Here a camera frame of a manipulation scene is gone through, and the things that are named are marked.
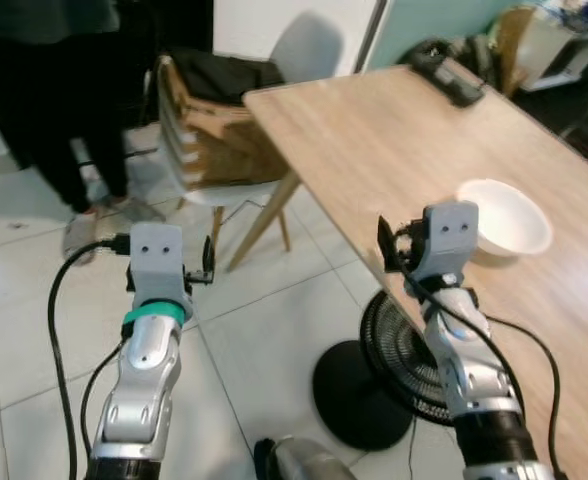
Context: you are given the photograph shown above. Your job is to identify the wooden table leg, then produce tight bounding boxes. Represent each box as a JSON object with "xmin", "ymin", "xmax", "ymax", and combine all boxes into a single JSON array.
[{"xmin": 225, "ymin": 170, "xmax": 301, "ymax": 274}]

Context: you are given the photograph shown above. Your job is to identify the white bowl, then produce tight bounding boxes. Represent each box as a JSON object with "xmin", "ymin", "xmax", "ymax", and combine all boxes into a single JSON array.
[{"xmin": 456, "ymin": 179, "xmax": 554, "ymax": 259}]

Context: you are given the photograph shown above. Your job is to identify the stacked wood and white chairs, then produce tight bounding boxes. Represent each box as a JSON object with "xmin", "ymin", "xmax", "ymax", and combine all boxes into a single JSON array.
[{"xmin": 156, "ymin": 54, "xmax": 301, "ymax": 257}]

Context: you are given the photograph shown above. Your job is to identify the black handheld controller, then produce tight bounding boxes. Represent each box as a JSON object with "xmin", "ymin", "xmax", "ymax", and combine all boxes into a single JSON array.
[{"xmin": 408, "ymin": 44, "xmax": 488, "ymax": 109}]

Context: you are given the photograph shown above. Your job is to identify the black bag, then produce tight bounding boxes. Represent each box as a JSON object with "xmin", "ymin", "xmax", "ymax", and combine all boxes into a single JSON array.
[{"xmin": 167, "ymin": 46, "xmax": 288, "ymax": 107}]

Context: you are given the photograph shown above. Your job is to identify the dark bundle of bags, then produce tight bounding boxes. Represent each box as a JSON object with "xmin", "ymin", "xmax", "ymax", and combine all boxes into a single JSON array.
[{"xmin": 442, "ymin": 32, "xmax": 511, "ymax": 93}]

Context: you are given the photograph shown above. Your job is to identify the grey plastic chair back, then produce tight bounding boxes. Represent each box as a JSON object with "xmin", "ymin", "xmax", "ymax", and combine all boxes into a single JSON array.
[{"xmin": 270, "ymin": 11, "xmax": 347, "ymax": 87}]

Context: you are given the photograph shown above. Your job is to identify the silver robot leg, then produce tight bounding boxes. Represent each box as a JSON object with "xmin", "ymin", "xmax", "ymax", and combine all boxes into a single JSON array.
[{"xmin": 253, "ymin": 435, "xmax": 361, "ymax": 480}]

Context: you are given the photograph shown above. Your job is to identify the person in black trousers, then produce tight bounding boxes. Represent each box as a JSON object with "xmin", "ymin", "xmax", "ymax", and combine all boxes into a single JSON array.
[{"xmin": 0, "ymin": 0, "xmax": 166, "ymax": 264}]

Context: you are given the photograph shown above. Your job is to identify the white appliance box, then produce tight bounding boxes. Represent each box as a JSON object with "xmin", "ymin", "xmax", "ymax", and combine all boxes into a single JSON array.
[{"xmin": 519, "ymin": 6, "xmax": 588, "ymax": 93}]

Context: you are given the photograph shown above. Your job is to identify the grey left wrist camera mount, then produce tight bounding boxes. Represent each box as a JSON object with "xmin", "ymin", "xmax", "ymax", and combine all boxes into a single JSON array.
[{"xmin": 127, "ymin": 223, "xmax": 192, "ymax": 303}]

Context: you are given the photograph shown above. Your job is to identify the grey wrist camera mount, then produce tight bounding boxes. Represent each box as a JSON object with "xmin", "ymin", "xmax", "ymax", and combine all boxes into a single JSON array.
[
  {"xmin": 412, "ymin": 201, "xmax": 481, "ymax": 291},
  {"xmin": 127, "ymin": 223, "xmax": 192, "ymax": 303}
]

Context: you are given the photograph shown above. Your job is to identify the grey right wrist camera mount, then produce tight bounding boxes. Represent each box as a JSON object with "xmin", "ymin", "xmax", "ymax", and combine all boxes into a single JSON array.
[{"xmin": 412, "ymin": 201, "xmax": 481, "ymax": 291}]

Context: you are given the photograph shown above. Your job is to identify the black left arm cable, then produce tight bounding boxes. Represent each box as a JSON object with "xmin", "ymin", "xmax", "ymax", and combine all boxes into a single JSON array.
[{"xmin": 46, "ymin": 233, "xmax": 136, "ymax": 480}]

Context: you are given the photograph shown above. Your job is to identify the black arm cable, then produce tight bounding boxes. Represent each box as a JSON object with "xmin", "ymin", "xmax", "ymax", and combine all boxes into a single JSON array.
[
  {"xmin": 401, "ymin": 262, "xmax": 568, "ymax": 480},
  {"xmin": 46, "ymin": 233, "xmax": 136, "ymax": 480}
]

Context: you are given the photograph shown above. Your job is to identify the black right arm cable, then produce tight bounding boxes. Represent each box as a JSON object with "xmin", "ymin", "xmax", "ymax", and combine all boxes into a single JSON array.
[{"xmin": 401, "ymin": 262, "xmax": 568, "ymax": 480}]

